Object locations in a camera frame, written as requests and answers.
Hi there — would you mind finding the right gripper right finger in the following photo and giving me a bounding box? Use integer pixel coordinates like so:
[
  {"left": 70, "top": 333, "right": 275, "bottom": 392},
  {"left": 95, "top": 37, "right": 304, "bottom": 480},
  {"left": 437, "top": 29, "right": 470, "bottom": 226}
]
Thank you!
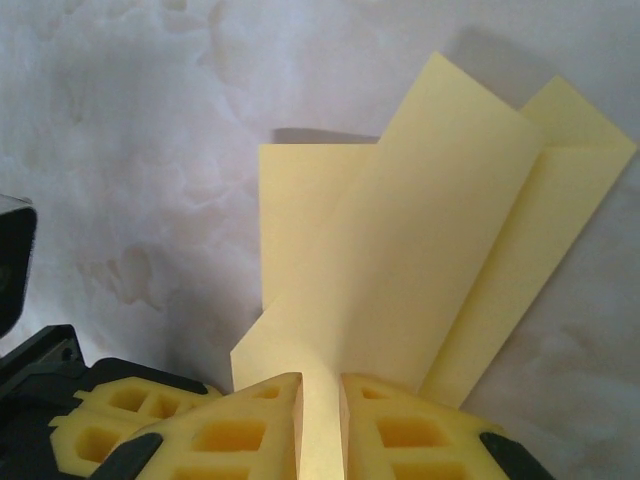
[{"left": 341, "top": 372, "right": 546, "bottom": 480}]

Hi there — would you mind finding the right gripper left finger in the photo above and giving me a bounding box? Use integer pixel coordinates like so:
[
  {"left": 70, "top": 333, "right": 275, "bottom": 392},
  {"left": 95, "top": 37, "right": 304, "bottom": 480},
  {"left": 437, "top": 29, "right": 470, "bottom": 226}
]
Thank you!
[{"left": 106, "top": 371, "right": 306, "bottom": 480}]

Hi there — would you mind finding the yellow cloth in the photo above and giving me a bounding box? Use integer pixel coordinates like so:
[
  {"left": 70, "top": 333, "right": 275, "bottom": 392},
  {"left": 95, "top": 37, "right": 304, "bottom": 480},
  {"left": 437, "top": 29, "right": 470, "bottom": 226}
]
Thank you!
[{"left": 229, "top": 49, "right": 637, "bottom": 480}]

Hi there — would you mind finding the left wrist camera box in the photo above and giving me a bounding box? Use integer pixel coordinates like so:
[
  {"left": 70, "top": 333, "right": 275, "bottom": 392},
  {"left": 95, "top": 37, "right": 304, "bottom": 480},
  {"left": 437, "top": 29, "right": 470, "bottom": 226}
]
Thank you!
[{"left": 0, "top": 193, "right": 40, "bottom": 342}]

